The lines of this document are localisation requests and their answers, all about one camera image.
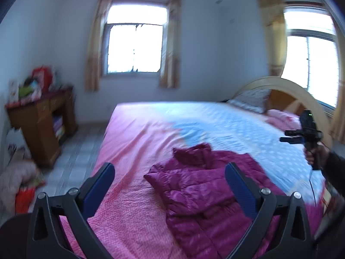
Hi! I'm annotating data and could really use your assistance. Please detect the magenta puffer jacket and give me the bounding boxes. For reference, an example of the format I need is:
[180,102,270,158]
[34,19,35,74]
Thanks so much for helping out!
[144,143,284,258]

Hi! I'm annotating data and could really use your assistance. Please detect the red gift bag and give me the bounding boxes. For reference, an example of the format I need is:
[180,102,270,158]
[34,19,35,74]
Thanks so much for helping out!
[31,66,53,93]

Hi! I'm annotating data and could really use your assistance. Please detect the window with metal frame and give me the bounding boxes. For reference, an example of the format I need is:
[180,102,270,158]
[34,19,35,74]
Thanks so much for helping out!
[103,2,168,75]

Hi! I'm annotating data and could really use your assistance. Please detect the person's right hand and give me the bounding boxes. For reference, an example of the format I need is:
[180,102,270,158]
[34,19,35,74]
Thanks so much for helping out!
[303,142,330,169]

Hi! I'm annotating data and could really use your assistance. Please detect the right beige curtain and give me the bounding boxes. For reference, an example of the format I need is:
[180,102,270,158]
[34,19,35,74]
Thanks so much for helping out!
[160,0,181,89]

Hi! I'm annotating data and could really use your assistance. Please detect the white card box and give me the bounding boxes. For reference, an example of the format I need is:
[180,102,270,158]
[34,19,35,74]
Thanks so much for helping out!
[8,79,19,104]

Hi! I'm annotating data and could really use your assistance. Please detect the green bag on desk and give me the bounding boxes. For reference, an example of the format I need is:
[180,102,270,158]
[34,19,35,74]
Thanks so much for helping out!
[18,85,36,98]

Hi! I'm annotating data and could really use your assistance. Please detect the patterned pillow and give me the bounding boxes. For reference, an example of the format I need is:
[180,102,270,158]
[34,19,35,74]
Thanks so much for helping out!
[227,89,271,114]

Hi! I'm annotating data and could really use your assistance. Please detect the pink quilted bundle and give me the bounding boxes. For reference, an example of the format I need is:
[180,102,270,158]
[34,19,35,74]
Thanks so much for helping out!
[0,150,39,214]

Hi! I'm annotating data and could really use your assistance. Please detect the wooden desk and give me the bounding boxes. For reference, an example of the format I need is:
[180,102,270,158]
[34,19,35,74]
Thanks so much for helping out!
[5,86,78,168]

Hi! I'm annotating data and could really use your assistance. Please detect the wooden headboard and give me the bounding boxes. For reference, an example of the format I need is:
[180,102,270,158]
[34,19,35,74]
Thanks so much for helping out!
[234,76,333,148]

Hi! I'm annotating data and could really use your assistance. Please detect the left beige curtain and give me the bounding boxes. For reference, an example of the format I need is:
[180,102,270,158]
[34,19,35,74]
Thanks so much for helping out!
[85,0,112,92]

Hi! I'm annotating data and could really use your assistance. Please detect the stacked boxes under desk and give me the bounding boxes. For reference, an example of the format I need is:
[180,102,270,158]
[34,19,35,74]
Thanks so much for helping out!
[53,116,66,140]

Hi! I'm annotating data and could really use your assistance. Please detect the side window beige curtain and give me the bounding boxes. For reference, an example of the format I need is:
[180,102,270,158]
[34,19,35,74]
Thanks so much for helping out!
[257,0,287,77]

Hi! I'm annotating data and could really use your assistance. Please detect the pink and blue bedsheet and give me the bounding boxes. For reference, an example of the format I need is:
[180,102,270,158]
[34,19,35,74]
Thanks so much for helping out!
[57,101,328,259]

